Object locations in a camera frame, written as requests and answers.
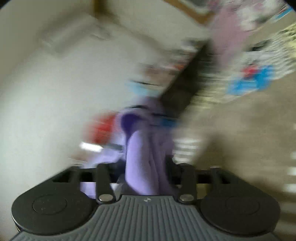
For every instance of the purple sweatshirt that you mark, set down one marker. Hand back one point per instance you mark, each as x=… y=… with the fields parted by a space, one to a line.
x=146 y=140

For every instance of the white air conditioner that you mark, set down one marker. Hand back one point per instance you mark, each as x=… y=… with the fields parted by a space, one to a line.
x=68 y=31

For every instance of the dark low table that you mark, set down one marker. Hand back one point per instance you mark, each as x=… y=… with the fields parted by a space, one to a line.
x=189 y=82

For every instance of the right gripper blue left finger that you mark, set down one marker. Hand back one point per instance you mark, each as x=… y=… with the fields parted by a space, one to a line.
x=105 y=174

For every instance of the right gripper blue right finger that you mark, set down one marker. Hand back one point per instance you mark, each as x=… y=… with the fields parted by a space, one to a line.
x=183 y=178

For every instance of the pink floral quilt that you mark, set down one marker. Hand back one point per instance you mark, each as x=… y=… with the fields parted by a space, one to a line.
x=229 y=30

